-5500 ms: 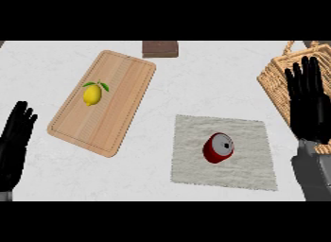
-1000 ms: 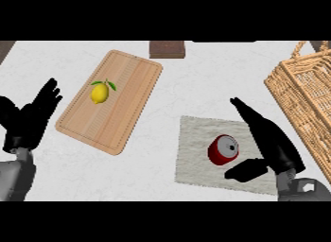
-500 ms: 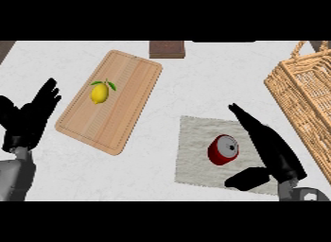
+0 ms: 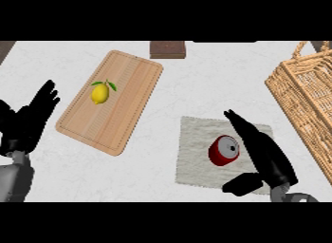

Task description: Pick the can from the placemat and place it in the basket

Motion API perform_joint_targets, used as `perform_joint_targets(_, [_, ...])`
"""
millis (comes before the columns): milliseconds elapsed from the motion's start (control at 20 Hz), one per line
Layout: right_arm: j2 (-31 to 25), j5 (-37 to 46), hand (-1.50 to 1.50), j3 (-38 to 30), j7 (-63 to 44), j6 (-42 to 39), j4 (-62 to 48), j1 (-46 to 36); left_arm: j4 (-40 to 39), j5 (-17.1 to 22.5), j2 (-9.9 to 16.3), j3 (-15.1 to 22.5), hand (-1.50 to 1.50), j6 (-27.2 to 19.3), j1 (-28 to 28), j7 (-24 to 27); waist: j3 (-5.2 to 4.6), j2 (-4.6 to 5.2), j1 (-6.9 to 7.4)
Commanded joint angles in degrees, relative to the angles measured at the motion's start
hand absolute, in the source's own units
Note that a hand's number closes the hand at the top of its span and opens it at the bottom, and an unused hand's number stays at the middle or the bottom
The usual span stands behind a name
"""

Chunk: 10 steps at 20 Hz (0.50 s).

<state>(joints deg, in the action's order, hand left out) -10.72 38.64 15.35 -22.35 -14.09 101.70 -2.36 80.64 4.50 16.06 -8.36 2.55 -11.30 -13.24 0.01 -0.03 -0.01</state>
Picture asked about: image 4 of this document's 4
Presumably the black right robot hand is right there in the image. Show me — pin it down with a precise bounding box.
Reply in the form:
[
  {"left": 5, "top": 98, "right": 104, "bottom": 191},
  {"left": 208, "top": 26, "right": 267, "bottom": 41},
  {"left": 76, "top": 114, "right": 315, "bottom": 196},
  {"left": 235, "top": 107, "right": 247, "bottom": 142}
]
[{"left": 222, "top": 109, "right": 300, "bottom": 197}]

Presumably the pale grey cloth placemat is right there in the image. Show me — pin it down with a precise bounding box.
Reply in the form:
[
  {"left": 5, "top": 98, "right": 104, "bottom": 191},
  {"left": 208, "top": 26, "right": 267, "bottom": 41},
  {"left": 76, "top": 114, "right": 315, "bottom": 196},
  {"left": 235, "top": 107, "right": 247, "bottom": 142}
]
[{"left": 174, "top": 115, "right": 275, "bottom": 196}]

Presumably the wooden cutting board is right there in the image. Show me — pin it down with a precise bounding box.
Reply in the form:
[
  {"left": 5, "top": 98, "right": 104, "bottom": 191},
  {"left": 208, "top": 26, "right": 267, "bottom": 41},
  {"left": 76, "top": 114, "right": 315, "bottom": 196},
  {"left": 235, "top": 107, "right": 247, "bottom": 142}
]
[{"left": 55, "top": 49, "right": 166, "bottom": 158}]

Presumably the yellow lemon with leaves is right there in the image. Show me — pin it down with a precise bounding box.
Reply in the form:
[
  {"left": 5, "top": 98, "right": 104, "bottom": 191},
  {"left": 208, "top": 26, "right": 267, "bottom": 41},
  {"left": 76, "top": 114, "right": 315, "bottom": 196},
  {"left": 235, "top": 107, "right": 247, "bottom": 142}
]
[{"left": 90, "top": 79, "right": 120, "bottom": 105}]

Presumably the wicker basket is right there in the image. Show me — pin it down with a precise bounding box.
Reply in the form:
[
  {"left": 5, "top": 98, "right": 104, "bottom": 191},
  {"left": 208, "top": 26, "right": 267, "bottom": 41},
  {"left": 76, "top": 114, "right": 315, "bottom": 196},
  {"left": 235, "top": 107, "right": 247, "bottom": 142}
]
[{"left": 263, "top": 41, "right": 332, "bottom": 192}]

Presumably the brown block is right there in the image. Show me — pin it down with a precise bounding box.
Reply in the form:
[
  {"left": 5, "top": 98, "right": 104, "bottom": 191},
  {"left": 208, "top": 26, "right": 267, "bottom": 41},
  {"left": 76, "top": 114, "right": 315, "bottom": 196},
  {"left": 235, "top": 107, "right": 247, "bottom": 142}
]
[{"left": 149, "top": 41, "right": 188, "bottom": 60}]

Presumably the red can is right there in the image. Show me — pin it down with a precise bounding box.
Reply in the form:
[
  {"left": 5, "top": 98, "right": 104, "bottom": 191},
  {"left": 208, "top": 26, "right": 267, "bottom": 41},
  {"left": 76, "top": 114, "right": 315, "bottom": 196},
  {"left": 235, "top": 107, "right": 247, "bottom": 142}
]
[{"left": 208, "top": 135, "right": 242, "bottom": 167}]

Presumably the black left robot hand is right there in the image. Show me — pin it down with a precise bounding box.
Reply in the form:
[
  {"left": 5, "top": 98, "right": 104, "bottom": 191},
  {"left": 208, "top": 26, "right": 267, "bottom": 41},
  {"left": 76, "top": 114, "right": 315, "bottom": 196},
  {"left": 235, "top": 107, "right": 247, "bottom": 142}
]
[{"left": 0, "top": 79, "right": 62, "bottom": 158}]

